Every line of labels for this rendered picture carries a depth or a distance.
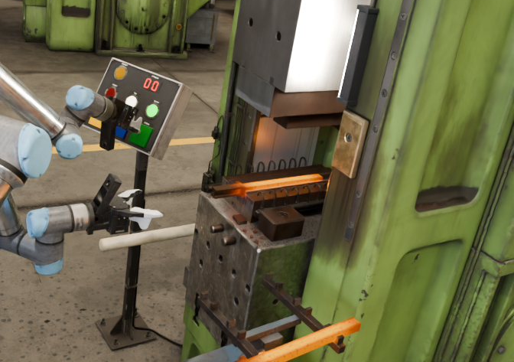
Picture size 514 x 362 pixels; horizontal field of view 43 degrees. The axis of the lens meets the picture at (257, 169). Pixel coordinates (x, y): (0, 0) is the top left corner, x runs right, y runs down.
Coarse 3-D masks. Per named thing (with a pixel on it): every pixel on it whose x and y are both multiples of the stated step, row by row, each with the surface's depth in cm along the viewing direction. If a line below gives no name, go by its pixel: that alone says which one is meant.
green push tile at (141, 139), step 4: (140, 128) 230; (144, 128) 229; (148, 128) 228; (132, 132) 231; (140, 132) 229; (144, 132) 229; (148, 132) 228; (132, 136) 230; (136, 136) 230; (140, 136) 229; (144, 136) 228; (148, 136) 228; (128, 140) 231; (132, 140) 230; (136, 140) 229; (140, 140) 229; (144, 140) 228; (148, 140) 228; (136, 144) 229; (140, 144) 228; (144, 144) 228
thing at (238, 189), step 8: (296, 176) 219; (304, 176) 220; (312, 176) 221; (320, 176) 222; (232, 184) 205; (240, 184) 205; (248, 184) 207; (256, 184) 208; (264, 184) 209; (272, 184) 211; (280, 184) 213; (216, 192) 201; (224, 192) 202; (232, 192) 204; (240, 192) 205
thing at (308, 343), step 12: (336, 324) 161; (348, 324) 162; (360, 324) 163; (312, 336) 156; (324, 336) 156; (336, 336) 158; (276, 348) 149; (288, 348) 150; (300, 348) 151; (312, 348) 154; (240, 360) 142; (252, 360) 144; (264, 360) 145; (276, 360) 147
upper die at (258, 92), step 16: (240, 80) 201; (256, 80) 193; (240, 96) 202; (256, 96) 194; (272, 96) 187; (288, 96) 190; (304, 96) 193; (320, 96) 197; (336, 96) 200; (272, 112) 189; (288, 112) 193; (304, 112) 196; (320, 112) 200; (336, 112) 203
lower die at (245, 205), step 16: (224, 176) 217; (240, 176) 219; (256, 176) 218; (272, 176) 220; (288, 176) 222; (256, 192) 207; (272, 192) 209; (288, 192) 211; (304, 192) 213; (240, 208) 208; (256, 208) 203; (320, 208) 219
